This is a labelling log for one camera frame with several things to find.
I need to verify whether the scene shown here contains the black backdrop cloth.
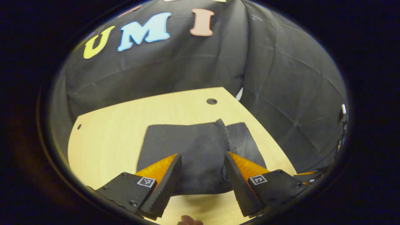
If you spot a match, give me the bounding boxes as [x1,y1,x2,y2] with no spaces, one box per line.
[50,0,349,175]

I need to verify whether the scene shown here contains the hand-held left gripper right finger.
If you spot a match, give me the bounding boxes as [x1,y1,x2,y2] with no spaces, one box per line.
[224,152,308,218]

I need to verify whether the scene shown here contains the black jeans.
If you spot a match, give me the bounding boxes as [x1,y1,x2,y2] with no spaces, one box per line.
[137,119,267,196]

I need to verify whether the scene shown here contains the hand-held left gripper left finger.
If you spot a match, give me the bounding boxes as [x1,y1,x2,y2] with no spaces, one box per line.
[86,153,183,219]

